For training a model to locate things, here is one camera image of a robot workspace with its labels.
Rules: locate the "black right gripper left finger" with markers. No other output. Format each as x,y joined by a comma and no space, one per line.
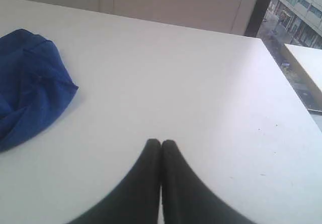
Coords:
136,198

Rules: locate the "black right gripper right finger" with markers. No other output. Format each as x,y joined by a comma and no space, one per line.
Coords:
185,198

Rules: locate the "blue microfibre towel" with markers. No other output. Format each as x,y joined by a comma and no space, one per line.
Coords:
36,88

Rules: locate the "black window frame post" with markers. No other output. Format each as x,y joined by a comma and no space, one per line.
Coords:
256,18

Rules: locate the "white side table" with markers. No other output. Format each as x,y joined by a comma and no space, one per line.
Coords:
307,62

